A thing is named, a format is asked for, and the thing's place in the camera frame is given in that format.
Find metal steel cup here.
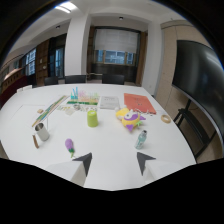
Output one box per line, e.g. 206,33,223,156
34,122,51,142

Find green plastic cup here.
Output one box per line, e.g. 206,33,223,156
86,110,99,128

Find purple eggplant toy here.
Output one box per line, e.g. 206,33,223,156
64,138,76,159

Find clear plastic water bottle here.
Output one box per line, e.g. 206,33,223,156
134,129,148,150

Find small wooden stick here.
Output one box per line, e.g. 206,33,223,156
32,134,40,150

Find tape roll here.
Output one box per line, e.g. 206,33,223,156
160,114,172,124

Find yellow purple fish plush toy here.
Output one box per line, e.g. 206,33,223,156
115,107,147,133

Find small flat cards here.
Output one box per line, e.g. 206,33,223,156
55,103,98,116

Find long colourful ruler board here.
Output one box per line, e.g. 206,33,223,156
31,95,70,128

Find orange paper folder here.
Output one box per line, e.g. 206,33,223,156
123,92,157,115

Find colourful block building set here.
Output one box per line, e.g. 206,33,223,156
66,87,100,106

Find white printed paper sheet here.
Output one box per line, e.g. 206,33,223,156
99,95,121,111

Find black office chair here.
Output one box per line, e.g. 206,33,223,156
101,73,126,86
64,74,88,85
43,76,60,87

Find large black display screen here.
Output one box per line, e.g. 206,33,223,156
171,39,224,148

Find white window blind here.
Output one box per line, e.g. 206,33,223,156
93,28,139,54

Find ceiling light panel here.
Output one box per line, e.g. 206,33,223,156
54,1,79,14

